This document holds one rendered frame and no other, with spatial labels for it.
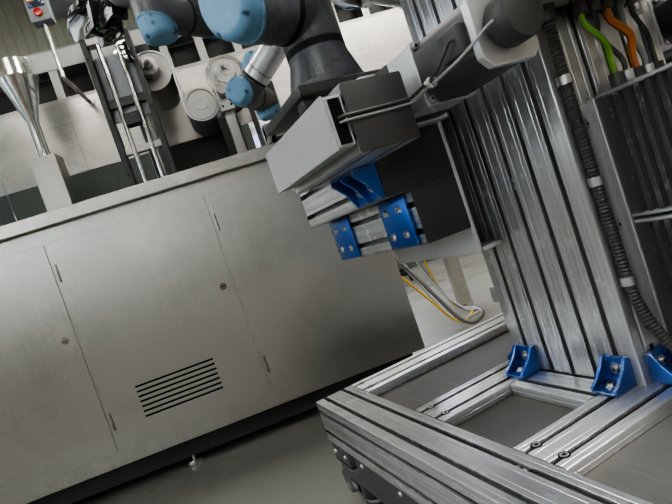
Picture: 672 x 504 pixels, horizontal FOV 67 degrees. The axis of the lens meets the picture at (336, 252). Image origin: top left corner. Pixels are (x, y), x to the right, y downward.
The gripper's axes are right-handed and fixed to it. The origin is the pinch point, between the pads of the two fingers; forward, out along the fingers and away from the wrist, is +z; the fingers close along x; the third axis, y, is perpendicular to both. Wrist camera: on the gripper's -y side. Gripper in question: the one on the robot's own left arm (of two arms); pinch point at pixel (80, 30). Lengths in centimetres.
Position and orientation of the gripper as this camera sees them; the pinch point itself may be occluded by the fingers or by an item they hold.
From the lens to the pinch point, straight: 148.8
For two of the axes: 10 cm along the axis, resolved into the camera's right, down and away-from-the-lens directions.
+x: 6.6, -1.1, 7.4
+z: -7.1, 2.2, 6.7
